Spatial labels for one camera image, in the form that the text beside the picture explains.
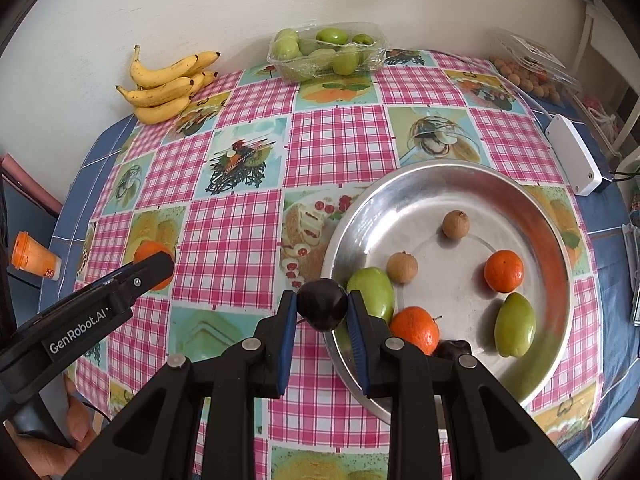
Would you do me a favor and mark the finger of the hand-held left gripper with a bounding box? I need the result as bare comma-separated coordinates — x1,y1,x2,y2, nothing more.
106,251,176,307

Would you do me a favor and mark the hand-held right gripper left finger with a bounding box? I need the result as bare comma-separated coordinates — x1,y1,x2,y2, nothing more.
75,290,299,480

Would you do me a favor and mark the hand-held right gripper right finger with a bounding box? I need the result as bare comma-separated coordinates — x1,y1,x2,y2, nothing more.
347,291,581,480

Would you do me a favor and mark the orange tangerine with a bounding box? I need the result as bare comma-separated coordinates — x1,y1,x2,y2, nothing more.
133,241,176,292
483,250,525,294
389,306,441,356

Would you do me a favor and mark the large green mango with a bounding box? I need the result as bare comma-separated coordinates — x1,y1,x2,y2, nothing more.
334,267,396,346

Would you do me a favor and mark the dark cherry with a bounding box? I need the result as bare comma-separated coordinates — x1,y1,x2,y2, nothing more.
296,278,349,332

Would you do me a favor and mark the brown longan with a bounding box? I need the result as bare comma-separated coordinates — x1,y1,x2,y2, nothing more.
386,251,418,285
442,210,471,240

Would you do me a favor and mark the dark plum bottom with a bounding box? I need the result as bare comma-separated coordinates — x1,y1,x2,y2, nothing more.
437,339,472,361

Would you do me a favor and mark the small green mango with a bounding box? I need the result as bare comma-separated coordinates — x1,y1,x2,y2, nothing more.
494,292,537,359

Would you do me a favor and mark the round metal plate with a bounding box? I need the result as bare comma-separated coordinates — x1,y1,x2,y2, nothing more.
320,160,575,426

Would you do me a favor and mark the person's left hand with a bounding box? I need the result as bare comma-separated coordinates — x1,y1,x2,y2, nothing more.
2,375,98,480

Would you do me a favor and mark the pink checked tablecloth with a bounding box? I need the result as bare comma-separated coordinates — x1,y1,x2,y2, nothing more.
65,49,606,480

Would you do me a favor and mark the pink board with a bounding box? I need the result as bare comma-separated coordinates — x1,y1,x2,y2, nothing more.
0,154,63,218

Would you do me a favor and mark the clear plastic tray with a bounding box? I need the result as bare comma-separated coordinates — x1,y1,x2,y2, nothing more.
266,22,388,83

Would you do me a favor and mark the white power box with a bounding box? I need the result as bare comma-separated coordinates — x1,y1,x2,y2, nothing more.
544,113,603,197

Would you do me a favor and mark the pile of green jujubes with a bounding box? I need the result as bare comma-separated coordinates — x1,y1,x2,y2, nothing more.
272,27,377,81

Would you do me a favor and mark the heap of small longans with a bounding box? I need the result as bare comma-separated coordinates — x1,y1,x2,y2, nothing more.
492,57,563,103

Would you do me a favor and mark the clear plastic clamshell box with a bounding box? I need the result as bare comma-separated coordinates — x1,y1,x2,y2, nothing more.
487,27,583,103

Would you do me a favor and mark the white cable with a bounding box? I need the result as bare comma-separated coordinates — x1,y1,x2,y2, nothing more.
497,72,558,121

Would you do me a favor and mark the white chair frame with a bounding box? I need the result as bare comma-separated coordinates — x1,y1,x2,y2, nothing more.
570,0,640,161

